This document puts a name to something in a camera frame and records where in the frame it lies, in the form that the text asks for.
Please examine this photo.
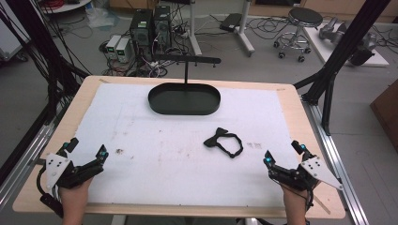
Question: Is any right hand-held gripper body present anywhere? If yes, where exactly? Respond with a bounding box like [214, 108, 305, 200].
[267, 155, 344, 192]

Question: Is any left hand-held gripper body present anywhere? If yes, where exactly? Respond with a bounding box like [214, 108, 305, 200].
[39, 152, 105, 218]

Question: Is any black bow tie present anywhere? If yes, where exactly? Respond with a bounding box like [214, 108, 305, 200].
[203, 127, 244, 159]

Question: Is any black stand with oval tray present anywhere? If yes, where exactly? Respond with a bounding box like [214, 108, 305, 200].
[147, 54, 222, 116]

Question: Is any person's left hand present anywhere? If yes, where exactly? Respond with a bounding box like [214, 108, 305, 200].
[58, 177, 95, 225]

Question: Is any person's right hand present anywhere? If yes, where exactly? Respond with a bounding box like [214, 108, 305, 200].
[280, 182, 317, 225]

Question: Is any white table mat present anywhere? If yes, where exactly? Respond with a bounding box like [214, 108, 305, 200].
[73, 82, 302, 209]

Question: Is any brown wooden cabinet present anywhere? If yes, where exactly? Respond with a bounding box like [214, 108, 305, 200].
[369, 79, 398, 153]

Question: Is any white floor platform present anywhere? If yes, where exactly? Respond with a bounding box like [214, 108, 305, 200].
[302, 22, 390, 68]

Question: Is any grey power supply unit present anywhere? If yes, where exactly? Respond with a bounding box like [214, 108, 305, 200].
[115, 37, 132, 64]
[105, 35, 122, 60]

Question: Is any white desk leg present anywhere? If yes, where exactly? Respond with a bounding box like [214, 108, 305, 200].
[188, 0, 203, 57]
[234, 0, 256, 58]

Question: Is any black computer tower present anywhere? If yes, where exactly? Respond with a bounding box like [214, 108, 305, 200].
[153, 5, 173, 54]
[129, 8, 155, 61]

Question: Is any black round stool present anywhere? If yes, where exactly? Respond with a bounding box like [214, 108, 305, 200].
[272, 7, 324, 63]

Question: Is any clear plastic bag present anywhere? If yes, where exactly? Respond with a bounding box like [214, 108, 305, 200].
[85, 5, 120, 30]

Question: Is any white round table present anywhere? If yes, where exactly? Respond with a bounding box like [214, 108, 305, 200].
[39, 0, 92, 14]

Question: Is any flat black box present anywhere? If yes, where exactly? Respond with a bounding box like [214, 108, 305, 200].
[219, 12, 243, 33]

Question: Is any aluminium rail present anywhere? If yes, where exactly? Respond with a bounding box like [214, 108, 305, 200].
[0, 123, 58, 205]
[300, 96, 371, 225]

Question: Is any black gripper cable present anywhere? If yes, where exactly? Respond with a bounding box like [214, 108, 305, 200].
[303, 187, 315, 218]
[35, 167, 49, 199]

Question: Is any tangle of floor cables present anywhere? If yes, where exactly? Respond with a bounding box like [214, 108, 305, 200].
[99, 40, 191, 78]

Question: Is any black metal frame stand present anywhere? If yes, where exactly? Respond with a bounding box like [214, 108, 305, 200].
[293, 0, 392, 136]
[0, 0, 90, 126]

